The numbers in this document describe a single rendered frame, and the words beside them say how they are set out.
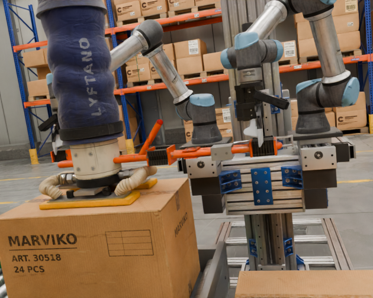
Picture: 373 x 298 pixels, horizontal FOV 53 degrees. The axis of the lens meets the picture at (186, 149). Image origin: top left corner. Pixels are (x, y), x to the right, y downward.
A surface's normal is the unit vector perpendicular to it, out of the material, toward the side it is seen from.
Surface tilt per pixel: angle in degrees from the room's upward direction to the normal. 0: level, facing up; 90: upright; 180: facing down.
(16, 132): 90
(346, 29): 95
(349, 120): 90
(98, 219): 90
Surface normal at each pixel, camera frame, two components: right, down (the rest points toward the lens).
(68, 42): 0.14, -0.11
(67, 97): -0.35, -0.10
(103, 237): -0.22, 0.17
